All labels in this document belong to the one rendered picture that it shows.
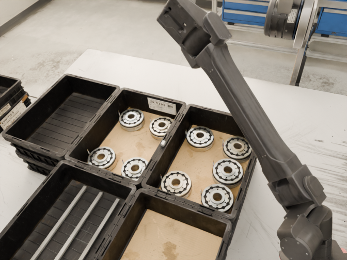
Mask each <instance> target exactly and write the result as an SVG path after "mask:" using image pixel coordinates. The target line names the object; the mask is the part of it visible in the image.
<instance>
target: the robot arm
mask: <svg viewBox="0 0 347 260"><path fill-rule="evenodd" d="M195 3H196V0H168V1H167V3H166V5H165V6H164V8H163V9H162V11H161V12H160V13H159V15H158V16H157V18H156V20H157V21H158V23H159V24H160V25H161V26H162V27H163V28H164V29H165V30H166V31H167V32H168V34H169V35H170V36H171V37H172V38H173V39H174V40H175V41H176V42H177V43H178V45H179V46H180V47H181V52H182V53H183V55H184V57H185V58H186V60H187V62H188V63H189V65H190V66H191V68H192V69H199V68H202V69H203V70H204V72H205V73H206V75H207V76H208V77H209V79H210V80H211V82H212V84H213V85H214V87H215V89H216V90H217V92H218V94H219V95H220V97H221V98H222V100H223V102H224V103H225V105H226V106H227V108H228V110H229V111H230V113H231V115H232V116H233V118H234V120H235V122H236V123H237V125H238V126H239V128H240V130H241V131H242V133H243V135H244V136H245V138H246V140H247V141H248V143H249V145H250V146H251V148H252V150H253V151H254V153H255V155H256V157H257V159H258V161H259V163H260V166H261V168H262V172H263V174H264V176H265V178H266V179H267V181H268V183H267V185H268V187H269V189H270V190H271V192H272V194H273V195H274V197H275V199H276V200H277V202H278V203H279V204H281V205H282V207H283V209H284V210H285V212H286V213H287V214H286V215H285V216H284V221H283V223H282V224H281V225H280V227H279V228H278V230H277V237H278V238H279V240H280V248H281V250H280V251H279V257H280V260H347V251H346V250H345V249H344V248H340V247H339V245H338V243H337V242H336V241H335V240H333V239H332V230H333V212H332V210H331V209H330V208H329V207H327V206H325V205H323V204H322V203H323V202H324V200H325V199H326V198H327V196H326V194H325V193H324V191H323V190H324V188H323V186H322V185H321V183H320V182H319V180H318V179H317V178H316V177H315V176H313V175H312V173H311V172H310V170H309V168H308V167H307V165H306V164H304V165H302V163H301V162H300V160H299V158H298V157H297V155H296V154H295V153H293V152H292V151H291V150H290V148H289V147H288V146H287V145H286V144H285V142H284V141H283V140H282V138H281V137H280V135H279V133H278V132H277V130H276V128H275V127H274V126H273V124H272V122H271V121H270V119H269V118H268V116H267V114H266V113H265V111H264V109H263V108H262V106H261V105H260V103H259V101H258V100H257V98H256V97H255V95H254V93H253V92H252V90H251V89H250V87H249V85H248V84H247V82H246V80H245V79H244V77H243V76H242V74H241V72H240V71H239V69H238V68H237V66H236V65H235V63H234V61H233V59H232V57H231V55H230V53H229V50H228V45H227V43H226V42H227V41H228V40H229V39H230V38H231V37H232V35H231V33H230V31H229V30H228V28H227V27H226V25H225V24H224V22H223V21H222V19H221V18H220V16H219V15H218V14H217V13H215V12H213V11H209V12H208V13H207V12H206V11H204V10H203V9H201V8H200V7H199V6H197V5H196V4H195ZM184 23H185V24H186V26H185V25H184Z"/></svg>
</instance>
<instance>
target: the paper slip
mask: <svg viewBox="0 0 347 260"><path fill-rule="evenodd" d="M27 97H28V96H27V94H26V95H25V97H23V98H22V100H21V101H20V102H19V104H18V105H17V106H16V107H15V108H14V109H13V110H12V111H11V112H10V113H9V114H8V115H6V116H5V117H4V118H3V119H2V120H1V121H0V126H1V127H2V128H3V130H5V129H6V128H7V127H8V126H9V125H10V124H11V123H12V122H13V121H14V120H15V119H16V118H17V117H18V116H19V115H20V114H21V113H22V112H23V111H24V110H25V109H26V107H25V105H24V103H23V102H24V101H25V100H26V99H27Z"/></svg>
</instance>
